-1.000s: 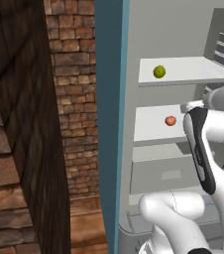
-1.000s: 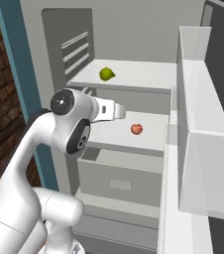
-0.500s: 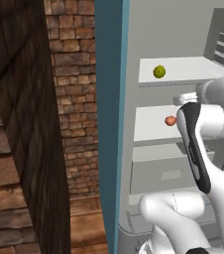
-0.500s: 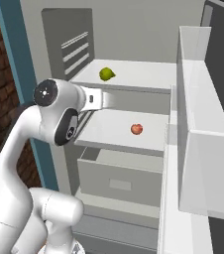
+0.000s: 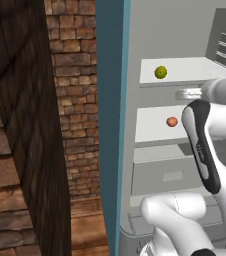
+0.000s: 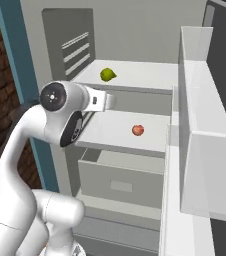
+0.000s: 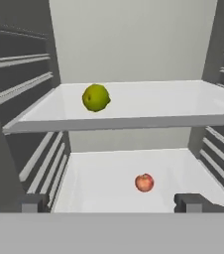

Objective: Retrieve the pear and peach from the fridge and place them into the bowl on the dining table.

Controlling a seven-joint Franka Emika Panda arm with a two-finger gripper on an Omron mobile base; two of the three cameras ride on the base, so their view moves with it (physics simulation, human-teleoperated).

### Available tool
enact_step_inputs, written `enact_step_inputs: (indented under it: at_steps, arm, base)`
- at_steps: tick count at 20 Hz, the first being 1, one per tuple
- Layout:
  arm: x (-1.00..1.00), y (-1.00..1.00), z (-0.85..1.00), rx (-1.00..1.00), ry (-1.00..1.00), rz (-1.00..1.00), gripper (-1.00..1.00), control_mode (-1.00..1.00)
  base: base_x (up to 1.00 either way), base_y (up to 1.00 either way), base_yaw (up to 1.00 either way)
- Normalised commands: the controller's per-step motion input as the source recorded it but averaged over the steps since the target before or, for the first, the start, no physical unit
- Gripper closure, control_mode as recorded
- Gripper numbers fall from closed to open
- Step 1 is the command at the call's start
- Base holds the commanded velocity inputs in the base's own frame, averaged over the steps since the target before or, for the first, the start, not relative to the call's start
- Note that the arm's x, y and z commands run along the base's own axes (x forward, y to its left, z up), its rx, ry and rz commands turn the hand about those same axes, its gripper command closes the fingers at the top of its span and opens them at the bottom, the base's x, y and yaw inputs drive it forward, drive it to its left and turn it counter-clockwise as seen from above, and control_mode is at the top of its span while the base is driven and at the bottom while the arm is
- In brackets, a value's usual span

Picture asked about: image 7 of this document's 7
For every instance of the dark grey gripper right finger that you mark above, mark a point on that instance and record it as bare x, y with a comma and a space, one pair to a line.
191, 202

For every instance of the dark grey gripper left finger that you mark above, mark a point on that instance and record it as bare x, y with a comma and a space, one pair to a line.
34, 201

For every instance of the red peach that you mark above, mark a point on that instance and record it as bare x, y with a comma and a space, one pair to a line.
144, 182

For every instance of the white fridge shelf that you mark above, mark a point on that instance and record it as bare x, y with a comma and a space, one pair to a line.
143, 102
117, 178

